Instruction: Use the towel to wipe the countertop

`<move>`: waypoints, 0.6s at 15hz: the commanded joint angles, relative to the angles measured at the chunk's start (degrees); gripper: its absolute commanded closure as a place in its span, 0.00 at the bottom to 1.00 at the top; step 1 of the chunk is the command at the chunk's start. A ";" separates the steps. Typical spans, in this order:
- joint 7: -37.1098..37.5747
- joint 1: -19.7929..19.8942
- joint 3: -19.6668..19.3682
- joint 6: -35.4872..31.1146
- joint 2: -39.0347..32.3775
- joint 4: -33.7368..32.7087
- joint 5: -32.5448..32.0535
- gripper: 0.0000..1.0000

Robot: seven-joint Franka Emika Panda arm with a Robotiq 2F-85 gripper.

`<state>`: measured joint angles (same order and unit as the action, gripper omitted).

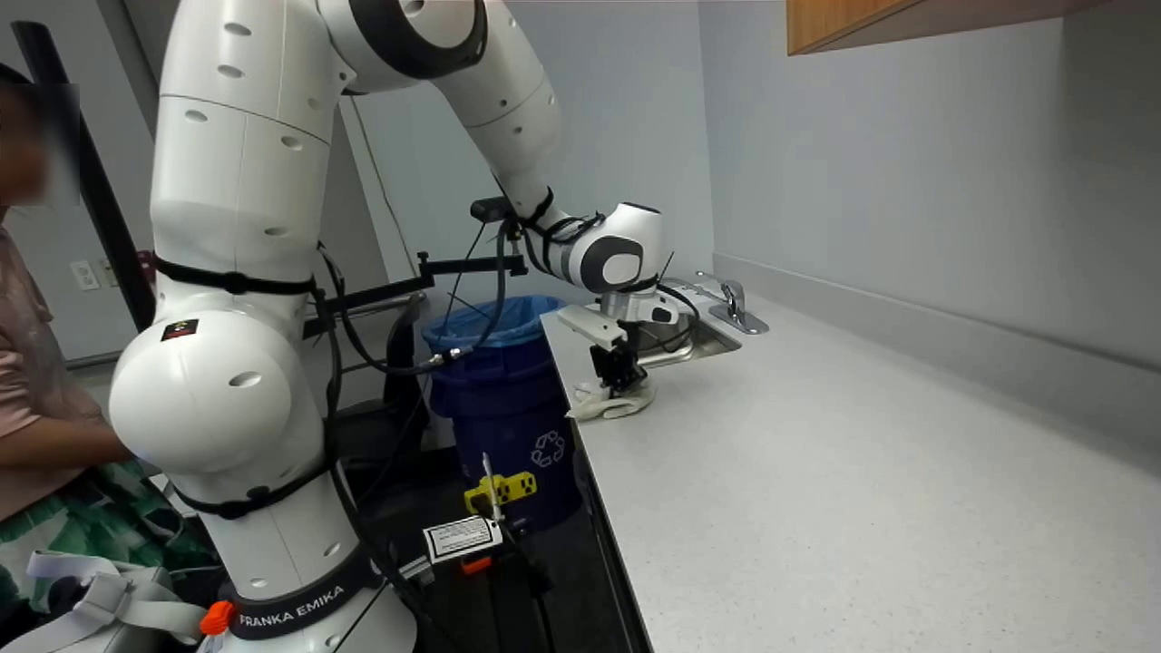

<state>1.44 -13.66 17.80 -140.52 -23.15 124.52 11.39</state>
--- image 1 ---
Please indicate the blue plastic bin liner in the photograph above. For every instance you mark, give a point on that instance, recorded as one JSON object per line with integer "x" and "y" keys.
{"x": 495, "y": 325}

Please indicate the person in pink shirt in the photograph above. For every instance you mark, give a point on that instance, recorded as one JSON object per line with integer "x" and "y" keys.
{"x": 31, "y": 349}

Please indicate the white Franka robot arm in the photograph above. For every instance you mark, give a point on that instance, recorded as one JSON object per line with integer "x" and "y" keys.
{"x": 229, "y": 146}

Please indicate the wooden upper cabinet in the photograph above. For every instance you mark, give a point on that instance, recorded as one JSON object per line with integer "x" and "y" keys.
{"x": 872, "y": 19}

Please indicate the white light switch plate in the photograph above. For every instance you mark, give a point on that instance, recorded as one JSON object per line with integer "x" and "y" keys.
{"x": 86, "y": 273}

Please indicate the person bare forearm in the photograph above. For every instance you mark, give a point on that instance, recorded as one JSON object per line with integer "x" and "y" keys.
{"x": 60, "y": 443}

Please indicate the cream cloth towel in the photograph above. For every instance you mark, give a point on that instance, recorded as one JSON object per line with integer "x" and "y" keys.
{"x": 612, "y": 403}

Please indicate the chrome sink faucet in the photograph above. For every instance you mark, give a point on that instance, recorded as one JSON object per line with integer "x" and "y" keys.
{"x": 729, "y": 310}

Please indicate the stainless steel sink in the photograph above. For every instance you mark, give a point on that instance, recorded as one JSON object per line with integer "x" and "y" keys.
{"x": 691, "y": 340}

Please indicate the black mounting bar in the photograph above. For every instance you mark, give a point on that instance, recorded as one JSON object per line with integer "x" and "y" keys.
{"x": 412, "y": 288}

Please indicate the blue recycling bin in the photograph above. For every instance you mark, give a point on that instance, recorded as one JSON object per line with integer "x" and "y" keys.
{"x": 513, "y": 423}

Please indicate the black diagonal beam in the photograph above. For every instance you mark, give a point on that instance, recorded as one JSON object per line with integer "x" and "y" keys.
{"x": 104, "y": 206}

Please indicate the yellow tag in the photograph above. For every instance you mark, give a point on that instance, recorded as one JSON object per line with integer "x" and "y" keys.
{"x": 498, "y": 492}

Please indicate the white printed label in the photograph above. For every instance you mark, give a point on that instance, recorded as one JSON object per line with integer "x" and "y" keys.
{"x": 463, "y": 537}

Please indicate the orange round knob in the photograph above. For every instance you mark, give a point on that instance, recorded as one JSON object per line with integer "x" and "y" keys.
{"x": 214, "y": 618}

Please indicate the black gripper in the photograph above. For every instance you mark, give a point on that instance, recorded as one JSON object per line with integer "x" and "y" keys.
{"x": 633, "y": 317}

